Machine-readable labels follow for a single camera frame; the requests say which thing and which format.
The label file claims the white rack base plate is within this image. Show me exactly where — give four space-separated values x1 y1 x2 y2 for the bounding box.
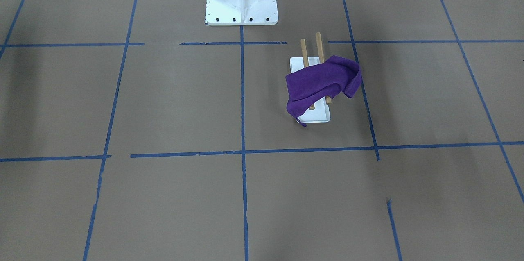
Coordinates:
290 57 331 124

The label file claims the wooden rack rod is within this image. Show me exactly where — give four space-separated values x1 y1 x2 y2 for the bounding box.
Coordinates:
300 39 316 111
316 32 332 106

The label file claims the purple cloth towel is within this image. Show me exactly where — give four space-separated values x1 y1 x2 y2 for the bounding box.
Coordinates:
286 55 362 127

